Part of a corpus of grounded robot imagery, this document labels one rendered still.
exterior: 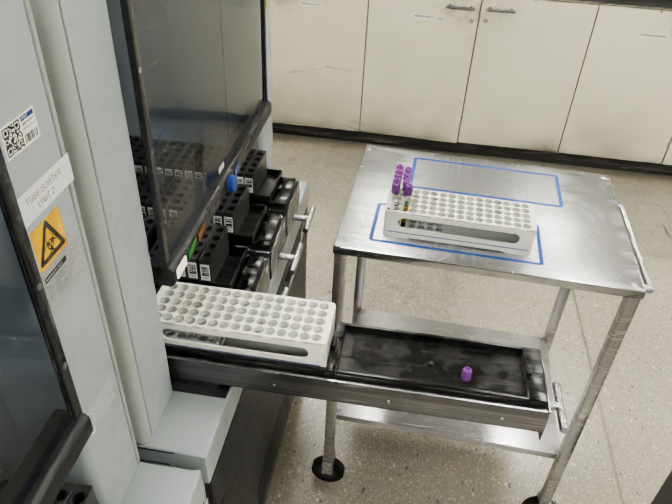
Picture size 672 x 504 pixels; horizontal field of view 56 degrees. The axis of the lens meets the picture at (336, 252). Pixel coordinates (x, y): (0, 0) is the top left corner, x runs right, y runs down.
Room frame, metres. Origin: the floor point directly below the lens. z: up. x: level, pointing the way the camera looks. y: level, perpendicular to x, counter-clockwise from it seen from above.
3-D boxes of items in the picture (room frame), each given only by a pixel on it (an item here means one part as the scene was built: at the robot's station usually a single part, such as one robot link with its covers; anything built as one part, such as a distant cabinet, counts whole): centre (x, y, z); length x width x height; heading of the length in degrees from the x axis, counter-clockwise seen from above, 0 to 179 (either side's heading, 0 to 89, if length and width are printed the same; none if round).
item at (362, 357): (0.73, -0.03, 0.78); 0.73 x 0.14 x 0.09; 83
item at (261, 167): (1.22, 0.19, 0.85); 0.12 x 0.02 x 0.06; 172
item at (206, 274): (0.91, 0.22, 0.85); 0.12 x 0.02 x 0.06; 174
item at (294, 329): (0.75, 0.15, 0.83); 0.30 x 0.10 x 0.06; 83
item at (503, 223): (1.08, -0.25, 0.85); 0.30 x 0.10 x 0.06; 81
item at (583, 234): (1.18, -0.33, 0.41); 0.67 x 0.46 x 0.82; 81
